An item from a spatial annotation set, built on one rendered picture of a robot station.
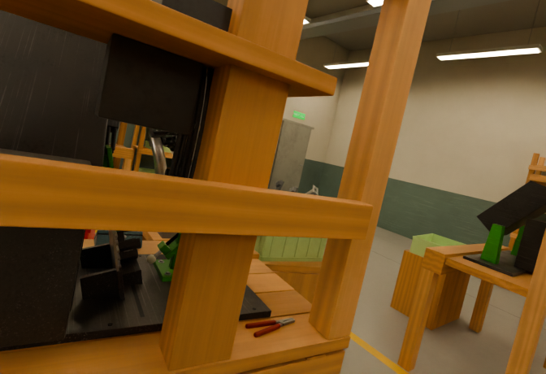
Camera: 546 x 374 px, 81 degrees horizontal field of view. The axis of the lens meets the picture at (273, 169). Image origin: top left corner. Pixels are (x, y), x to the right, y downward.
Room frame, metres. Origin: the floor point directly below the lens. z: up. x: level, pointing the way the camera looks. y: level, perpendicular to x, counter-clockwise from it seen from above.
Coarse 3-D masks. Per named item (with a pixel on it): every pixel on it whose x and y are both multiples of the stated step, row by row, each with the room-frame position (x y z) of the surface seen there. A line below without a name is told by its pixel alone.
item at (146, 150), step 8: (136, 128) 6.00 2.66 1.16; (144, 128) 5.67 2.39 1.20; (136, 136) 6.01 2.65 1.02; (144, 136) 5.68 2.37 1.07; (136, 152) 5.69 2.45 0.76; (144, 152) 5.68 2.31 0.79; (152, 152) 5.77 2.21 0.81; (168, 152) 6.04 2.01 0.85; (136, 160) 5.65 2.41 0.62; (192, 160) 6.27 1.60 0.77; (136, 168) 5.67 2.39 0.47; (144, 168) 6.18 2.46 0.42; (168, 168) 6.25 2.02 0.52
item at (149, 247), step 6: (84, 240) 1.10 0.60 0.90; (90, 240) 1.12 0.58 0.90; (84, 246) 1.05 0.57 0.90; (144, 246) 1.16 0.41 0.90; (150, 246) 1.18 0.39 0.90; (156, 246) 1.19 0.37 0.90; (138, 252) 1.10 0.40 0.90; (144, 252) 1.11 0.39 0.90; (150, 252) 1.12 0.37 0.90; (156, 252) 1.13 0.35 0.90; (252, 258) 1.34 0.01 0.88; (258, 258) 1.36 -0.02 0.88
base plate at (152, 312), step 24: (144, 264) 1.02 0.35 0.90; (144, 288) 0.87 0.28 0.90; (168, 288) 0.90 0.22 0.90; (72, 312) 0.70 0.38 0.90; (96, 312) 0.72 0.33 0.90; (120, 312) 0.74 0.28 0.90; (144, 312) 0.76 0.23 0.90; (240, 312) 0.85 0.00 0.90; (264, 312) 0.89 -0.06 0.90; (72, 336) 0.63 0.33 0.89; (96, 336) 0.65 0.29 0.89
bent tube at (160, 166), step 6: (150, 138) 0.88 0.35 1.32; (156, 138) 0.87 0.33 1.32; (150, 144) 0.87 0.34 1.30; (156, 144) 0.86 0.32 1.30; (156, 150) 0.85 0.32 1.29; (162, 150) 0.86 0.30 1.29; (156, 156) 0.85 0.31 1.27; (162, 156) 0.85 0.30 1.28; (156, 162) 0.84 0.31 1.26; (162, 162) 0.85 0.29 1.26; (156, 168) 0.84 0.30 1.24; (162, 168) 0.85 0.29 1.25; (162, 174) 0.85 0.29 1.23
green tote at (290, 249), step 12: (264, 240) 1.58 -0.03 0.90; (276, 240) 1.61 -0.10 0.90; (288, 240) 1.65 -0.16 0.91; (300, 240) 1.69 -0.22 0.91; (312, 240) 1.73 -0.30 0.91; (324, 240) 1.78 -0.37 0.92; (264, 252) 1.58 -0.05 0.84; (276, 252) 1.62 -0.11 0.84; (288, 252) 1.66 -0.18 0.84; (300, 252) 1.70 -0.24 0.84; (312, 252) 1.74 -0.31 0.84
